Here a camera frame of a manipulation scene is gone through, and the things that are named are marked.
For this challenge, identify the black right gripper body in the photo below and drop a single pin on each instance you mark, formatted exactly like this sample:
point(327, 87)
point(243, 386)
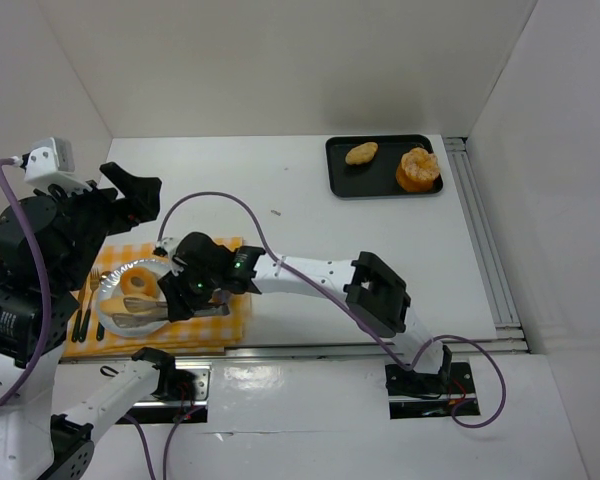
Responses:
point(178, 292)

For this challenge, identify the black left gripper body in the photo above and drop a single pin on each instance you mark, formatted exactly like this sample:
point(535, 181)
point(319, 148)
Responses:
point(112, 206)

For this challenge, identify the stainless steel tongs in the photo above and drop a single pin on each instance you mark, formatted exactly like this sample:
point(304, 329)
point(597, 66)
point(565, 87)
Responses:
point(208, 310)

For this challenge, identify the glazed ring donut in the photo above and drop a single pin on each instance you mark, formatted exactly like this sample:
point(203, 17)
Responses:
point(139, 281)

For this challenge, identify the wedge-shaped bread slice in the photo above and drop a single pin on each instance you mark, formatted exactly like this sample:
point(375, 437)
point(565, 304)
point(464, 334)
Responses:
point(115, 305)

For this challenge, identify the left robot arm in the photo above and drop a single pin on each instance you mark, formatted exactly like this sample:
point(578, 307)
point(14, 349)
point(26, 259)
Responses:
point(48, 244)

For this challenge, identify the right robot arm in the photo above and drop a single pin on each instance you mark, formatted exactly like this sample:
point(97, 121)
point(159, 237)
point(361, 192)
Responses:
point(366, 289)

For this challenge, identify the small oval bread roll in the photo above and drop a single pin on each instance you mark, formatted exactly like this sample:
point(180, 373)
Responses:
point(361, 154)

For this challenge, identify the orange cupcake-shaped bread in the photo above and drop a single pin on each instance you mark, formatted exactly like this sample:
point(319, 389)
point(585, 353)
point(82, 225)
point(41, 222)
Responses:
point(417, 171)

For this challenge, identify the purple mug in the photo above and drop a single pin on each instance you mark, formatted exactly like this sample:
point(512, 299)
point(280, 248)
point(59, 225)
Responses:
point(220, 297)

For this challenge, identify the silver fork on cloth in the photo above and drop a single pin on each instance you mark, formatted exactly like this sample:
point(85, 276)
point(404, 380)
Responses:
point(94, 283)

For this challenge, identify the white paper plate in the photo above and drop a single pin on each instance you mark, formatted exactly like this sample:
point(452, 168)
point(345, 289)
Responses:
point(110, 288)

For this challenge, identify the yellow checkered cloth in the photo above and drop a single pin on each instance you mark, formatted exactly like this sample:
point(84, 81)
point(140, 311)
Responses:
point(198, 335)

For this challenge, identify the black baking tray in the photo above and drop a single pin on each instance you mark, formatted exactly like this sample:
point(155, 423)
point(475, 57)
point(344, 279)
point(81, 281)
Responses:
point(375, 179)

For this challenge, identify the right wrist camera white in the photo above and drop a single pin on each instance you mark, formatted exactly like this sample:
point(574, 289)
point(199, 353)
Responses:
point(166, 248)

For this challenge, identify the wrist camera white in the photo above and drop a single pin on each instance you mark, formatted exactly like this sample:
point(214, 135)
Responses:
point(166, 248)
point(51, 162)

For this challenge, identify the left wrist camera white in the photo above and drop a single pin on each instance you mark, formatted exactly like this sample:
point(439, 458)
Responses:
point(51, 162)

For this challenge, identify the black handled cutlery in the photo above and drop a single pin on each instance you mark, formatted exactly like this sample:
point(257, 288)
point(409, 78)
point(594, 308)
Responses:
point(79, 316)
point(100, 332)

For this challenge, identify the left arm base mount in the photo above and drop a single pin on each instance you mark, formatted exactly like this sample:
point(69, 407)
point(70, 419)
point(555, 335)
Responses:
point(188, 400)

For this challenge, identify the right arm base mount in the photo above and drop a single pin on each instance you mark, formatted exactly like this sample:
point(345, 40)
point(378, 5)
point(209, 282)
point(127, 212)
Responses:
point(413, 396)

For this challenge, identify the aluminium rail frame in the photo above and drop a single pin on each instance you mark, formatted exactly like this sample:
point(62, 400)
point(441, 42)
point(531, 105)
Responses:
point(511, 338)

